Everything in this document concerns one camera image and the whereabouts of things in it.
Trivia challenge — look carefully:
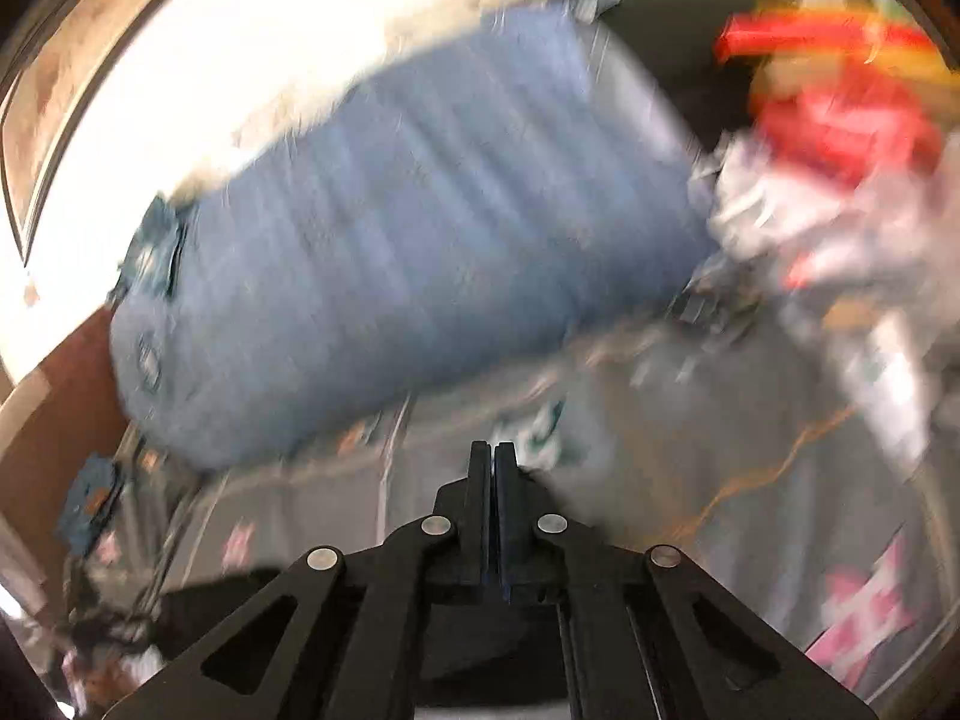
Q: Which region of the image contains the grey patterned bedsheet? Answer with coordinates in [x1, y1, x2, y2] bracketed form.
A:
[65, 314, 958, 718]

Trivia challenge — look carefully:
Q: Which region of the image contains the small blue cloth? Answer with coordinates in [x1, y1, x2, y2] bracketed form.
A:
[55, 454, 124, 557]

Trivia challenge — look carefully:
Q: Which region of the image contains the brown wooden headboard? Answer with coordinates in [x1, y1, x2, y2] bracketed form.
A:
[2, 307, 127, 585]

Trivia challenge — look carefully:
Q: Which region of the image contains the blue plaid pillow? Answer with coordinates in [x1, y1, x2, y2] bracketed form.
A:
[110, 5, 716, 472]

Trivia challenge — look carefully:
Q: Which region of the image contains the red and white clothes pile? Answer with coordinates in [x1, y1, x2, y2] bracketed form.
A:
[709, 7, 958, 476]

